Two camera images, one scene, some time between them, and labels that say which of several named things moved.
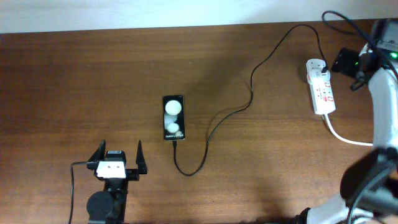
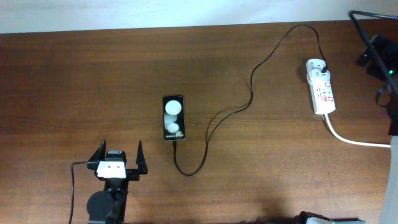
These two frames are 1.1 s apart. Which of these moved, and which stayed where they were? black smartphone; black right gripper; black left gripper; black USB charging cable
Moved: black right gripper
Stayed: black USB charging cable; black smartphone; black left gripper
